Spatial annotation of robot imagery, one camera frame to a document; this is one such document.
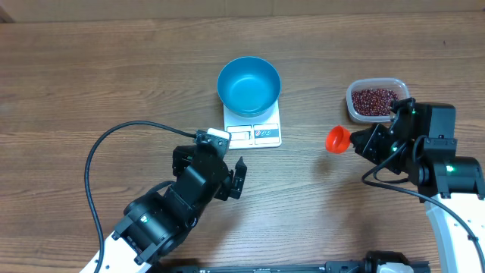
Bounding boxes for orange scoop with blue handle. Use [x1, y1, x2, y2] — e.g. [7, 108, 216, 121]
[325, 125, 351, 154]

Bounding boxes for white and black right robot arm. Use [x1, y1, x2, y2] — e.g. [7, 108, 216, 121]
[349, 98, 484, 272]

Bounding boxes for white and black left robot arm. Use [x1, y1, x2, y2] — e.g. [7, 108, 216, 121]
[83, 144, 247, 272]

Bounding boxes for white digital kitchen scale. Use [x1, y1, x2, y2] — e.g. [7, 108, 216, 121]
[224, 102, 282, 149]

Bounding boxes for blue metal bowl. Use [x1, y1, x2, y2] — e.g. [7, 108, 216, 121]
[217, 56, 282, 118]

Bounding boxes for red beans in container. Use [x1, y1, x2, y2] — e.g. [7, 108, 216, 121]
[351, 89, 399, 116]

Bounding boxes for clear plastic container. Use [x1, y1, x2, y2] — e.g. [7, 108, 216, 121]
[346, 78, 410, 124]

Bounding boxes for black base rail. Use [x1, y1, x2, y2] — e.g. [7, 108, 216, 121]
[149, 251, 431, 273]

